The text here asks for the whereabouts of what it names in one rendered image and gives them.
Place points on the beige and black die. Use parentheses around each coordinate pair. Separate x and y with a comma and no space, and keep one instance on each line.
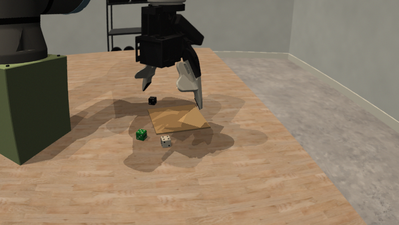
(165,141)

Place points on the black die with white pips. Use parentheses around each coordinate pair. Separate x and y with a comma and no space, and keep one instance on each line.
(152,100)

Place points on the green die with white pips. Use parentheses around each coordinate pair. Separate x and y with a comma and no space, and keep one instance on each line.
(141,134)

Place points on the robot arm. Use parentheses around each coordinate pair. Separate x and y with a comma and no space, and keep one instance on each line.
(21,37)

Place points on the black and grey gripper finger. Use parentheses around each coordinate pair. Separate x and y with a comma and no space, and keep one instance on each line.
(147,72)
(189,74)

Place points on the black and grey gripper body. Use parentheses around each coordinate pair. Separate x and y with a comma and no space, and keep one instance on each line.
(161,42)

